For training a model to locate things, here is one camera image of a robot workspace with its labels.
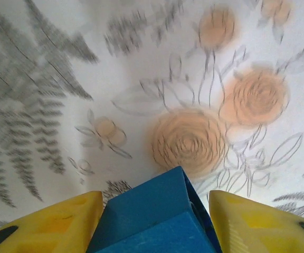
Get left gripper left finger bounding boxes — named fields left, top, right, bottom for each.
left=0, top=191, right=104, bottom=253

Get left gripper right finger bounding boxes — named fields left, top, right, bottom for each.
left=208, top=190, right=304, bottom=253

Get blue lego brick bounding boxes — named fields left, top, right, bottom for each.
left=85, top=165, right=223, bottom=253

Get floral patterned tablecloth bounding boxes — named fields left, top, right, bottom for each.
left=0, top=0, right=304, bottom=253

